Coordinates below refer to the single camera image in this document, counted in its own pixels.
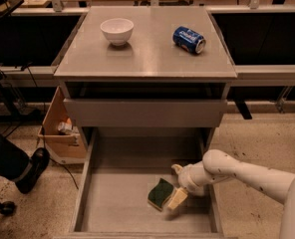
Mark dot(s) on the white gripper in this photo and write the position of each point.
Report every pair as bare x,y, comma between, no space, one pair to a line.
186,178

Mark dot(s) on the blue soda can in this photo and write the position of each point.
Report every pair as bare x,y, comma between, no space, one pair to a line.
189,40

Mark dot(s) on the black chair caster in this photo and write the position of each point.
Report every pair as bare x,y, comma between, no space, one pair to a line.
7,208

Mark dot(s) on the white ceramic bowl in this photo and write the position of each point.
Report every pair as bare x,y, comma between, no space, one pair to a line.
117,30

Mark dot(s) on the closed grey top drawer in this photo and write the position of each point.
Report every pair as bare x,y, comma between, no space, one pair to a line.
138,113

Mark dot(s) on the black shoe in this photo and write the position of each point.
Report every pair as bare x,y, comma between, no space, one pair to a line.
38,163

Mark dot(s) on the open grey middle drawer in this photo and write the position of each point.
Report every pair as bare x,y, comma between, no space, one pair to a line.
122,166

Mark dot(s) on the dark trouser leg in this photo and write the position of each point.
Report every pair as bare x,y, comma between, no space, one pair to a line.
14,162

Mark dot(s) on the green and yellow sponge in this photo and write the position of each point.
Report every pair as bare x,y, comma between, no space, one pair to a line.
160,194

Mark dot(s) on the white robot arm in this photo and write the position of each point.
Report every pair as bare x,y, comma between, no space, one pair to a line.
217,165

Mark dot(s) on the grey drawer cabinet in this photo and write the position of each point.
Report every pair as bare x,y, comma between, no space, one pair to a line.
149,66

